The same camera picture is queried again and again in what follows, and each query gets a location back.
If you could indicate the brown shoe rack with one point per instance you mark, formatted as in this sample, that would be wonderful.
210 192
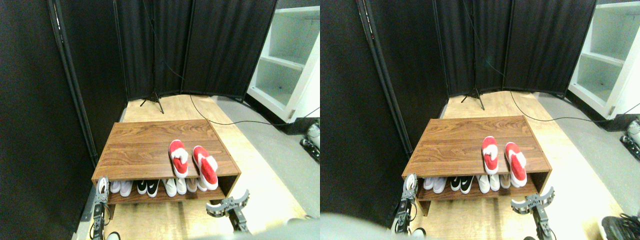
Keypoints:
140 150
465 147

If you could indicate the black and white shoe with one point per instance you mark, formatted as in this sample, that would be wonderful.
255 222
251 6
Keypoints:
455 183
466 185
142 187
152 189

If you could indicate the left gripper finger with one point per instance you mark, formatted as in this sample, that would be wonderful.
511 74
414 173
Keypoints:
102 190
410 187

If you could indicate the red shoe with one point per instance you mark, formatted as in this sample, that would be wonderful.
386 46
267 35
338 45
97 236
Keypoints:
516 165
206 167
178 156
490 152

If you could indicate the grey and black machine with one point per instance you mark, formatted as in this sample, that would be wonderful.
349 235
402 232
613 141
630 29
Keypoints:
632 140
312 142

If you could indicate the black tripod stand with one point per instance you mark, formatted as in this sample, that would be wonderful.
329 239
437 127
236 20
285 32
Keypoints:
154 75
473 75

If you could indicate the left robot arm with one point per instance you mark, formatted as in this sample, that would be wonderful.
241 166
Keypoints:
97 229
402 227

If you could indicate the white shelf unit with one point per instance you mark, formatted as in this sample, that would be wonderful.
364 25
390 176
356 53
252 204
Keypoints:
607 60
285 65

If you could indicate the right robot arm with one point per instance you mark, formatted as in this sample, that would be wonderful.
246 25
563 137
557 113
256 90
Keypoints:
242 225
546 229

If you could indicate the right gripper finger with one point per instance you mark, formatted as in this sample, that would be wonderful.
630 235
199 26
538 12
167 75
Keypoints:
521 207
216 210
241 200
545 197

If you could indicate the black curtain stand pole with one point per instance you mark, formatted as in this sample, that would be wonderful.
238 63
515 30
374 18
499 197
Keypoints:
75 90
385 85

